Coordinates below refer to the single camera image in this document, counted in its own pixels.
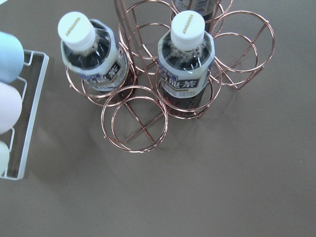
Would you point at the copper wire bottle basket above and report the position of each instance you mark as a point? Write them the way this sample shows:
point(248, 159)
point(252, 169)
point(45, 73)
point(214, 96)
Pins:
point(135, 116)

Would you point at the tea bottle white cap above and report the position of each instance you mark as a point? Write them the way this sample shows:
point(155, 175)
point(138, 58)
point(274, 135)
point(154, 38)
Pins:
point(186, 55)
point(91, 49)
point(204, 7)

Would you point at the pink cup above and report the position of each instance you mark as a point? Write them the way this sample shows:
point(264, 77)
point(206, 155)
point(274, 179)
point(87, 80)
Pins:
point(10, 107)

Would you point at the pale green cup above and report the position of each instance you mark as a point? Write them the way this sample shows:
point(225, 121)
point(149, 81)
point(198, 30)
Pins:
point(4, 159)

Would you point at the light blue cup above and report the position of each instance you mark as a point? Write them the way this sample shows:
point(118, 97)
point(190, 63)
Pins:
point(11, 57)

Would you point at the white wire cup rack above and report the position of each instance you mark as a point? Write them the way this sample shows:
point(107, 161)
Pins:
point(29, 85)

